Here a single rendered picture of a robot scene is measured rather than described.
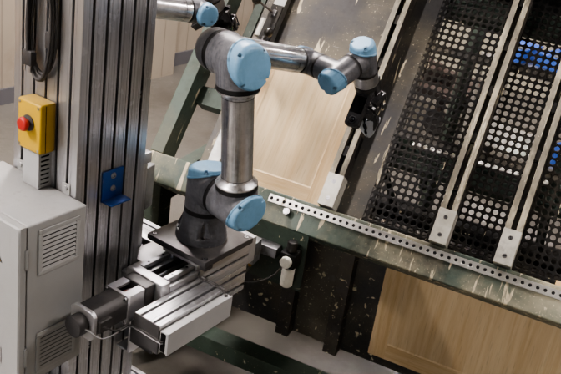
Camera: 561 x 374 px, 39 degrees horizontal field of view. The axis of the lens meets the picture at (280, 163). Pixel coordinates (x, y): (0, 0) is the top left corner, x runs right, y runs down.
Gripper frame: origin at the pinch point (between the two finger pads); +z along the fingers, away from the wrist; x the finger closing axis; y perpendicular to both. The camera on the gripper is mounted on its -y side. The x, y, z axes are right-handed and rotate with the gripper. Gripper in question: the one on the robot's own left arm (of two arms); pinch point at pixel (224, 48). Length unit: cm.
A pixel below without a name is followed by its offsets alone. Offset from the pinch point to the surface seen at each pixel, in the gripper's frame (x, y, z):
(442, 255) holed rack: -50, 84, 46
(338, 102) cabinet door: 3.1, 37.7, 30.8
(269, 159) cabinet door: -20.8, 14.0, 38.6
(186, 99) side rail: -2.2, -24.2, 28.4
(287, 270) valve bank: -60, 29, 53
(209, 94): 5.8, -18.6, 33.9
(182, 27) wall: 280, -206, 267
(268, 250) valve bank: -55, 21, 49
